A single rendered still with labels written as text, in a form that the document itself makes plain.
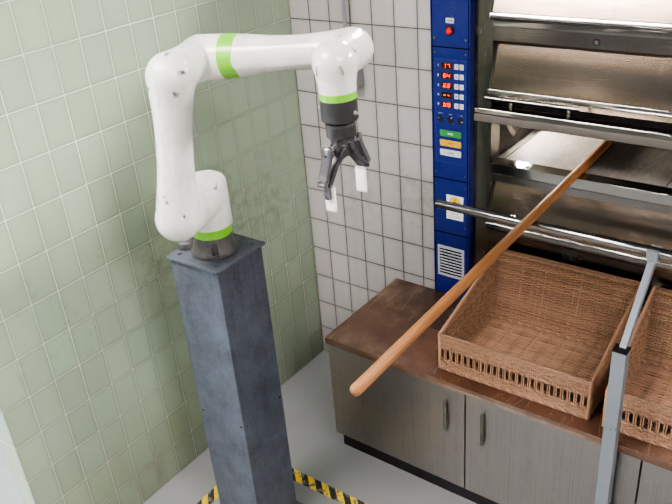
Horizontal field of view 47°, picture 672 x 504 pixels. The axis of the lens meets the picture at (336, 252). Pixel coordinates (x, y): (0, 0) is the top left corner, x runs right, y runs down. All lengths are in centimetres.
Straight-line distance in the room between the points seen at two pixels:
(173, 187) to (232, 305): 46
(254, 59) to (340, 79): 30
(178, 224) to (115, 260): 70
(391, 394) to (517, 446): 51
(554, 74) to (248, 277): 122
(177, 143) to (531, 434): 151
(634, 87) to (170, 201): 148
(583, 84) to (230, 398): 154
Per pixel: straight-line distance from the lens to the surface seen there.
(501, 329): 302
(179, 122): 202
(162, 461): 331
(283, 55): 201
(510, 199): 297
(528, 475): 285
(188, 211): 213
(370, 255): 344
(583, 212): 287
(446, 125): 293
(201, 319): 245
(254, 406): 262
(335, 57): 182
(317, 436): 345
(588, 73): 270
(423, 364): 285
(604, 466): 260
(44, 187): 257
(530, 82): 276
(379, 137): 316
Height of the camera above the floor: 229
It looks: 28 degrees down
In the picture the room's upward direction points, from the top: 5 degrees counter-clockwise
